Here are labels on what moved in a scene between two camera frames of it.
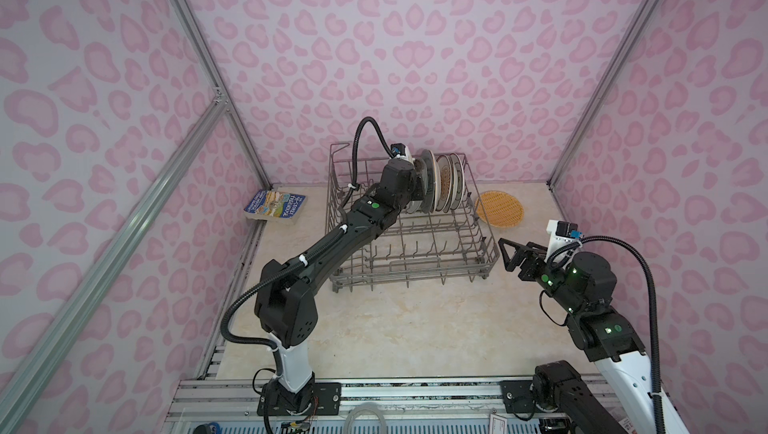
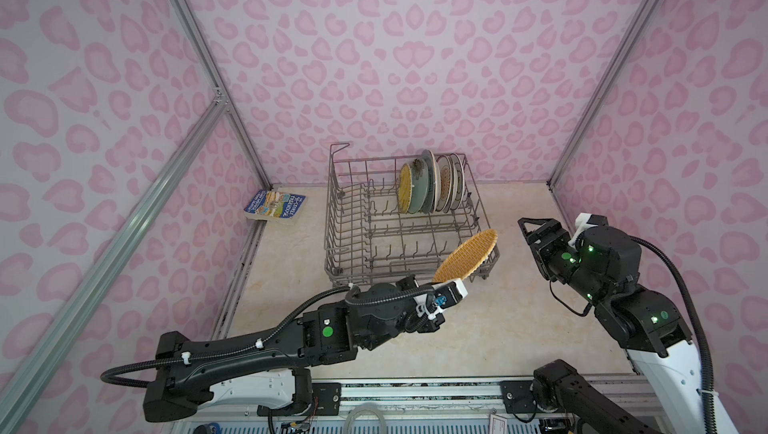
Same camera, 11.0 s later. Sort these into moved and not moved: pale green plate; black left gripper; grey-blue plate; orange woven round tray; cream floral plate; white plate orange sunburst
Moved: orange woven round tray; black left gripper
Not moved: grey-blue plate; cream floral plate; pale green plate; white plate orange sunburst
